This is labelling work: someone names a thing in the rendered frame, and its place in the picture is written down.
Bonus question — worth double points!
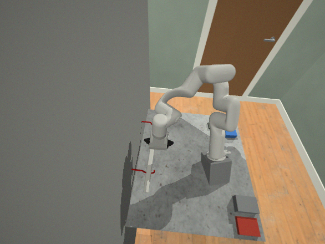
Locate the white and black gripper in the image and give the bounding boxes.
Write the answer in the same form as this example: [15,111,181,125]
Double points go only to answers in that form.
[144,131,174,148]

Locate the blue block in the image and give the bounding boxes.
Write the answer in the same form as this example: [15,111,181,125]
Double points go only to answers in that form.
[225,130,237,138]

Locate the grey wall panel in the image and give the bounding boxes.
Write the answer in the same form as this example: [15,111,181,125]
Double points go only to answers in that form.
[0,0,150,244]

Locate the red flat square panel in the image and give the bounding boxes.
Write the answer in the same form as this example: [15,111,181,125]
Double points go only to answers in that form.
[235,216,261,237]

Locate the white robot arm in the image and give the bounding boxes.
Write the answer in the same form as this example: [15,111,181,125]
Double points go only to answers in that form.
[149,64,240,161]

